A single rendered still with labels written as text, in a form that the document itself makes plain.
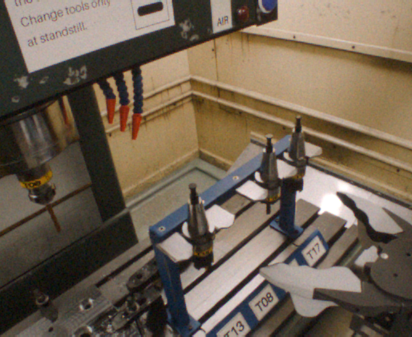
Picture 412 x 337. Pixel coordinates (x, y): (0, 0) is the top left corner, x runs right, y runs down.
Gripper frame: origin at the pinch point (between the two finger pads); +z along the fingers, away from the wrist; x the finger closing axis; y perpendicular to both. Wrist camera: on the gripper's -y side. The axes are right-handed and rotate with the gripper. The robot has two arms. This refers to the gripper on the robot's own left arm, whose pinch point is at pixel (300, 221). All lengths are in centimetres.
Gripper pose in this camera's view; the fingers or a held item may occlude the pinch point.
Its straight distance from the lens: 40.1
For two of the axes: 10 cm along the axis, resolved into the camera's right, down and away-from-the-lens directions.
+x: 7.1, -4.6, 5.4
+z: -7.0, -3.5, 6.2
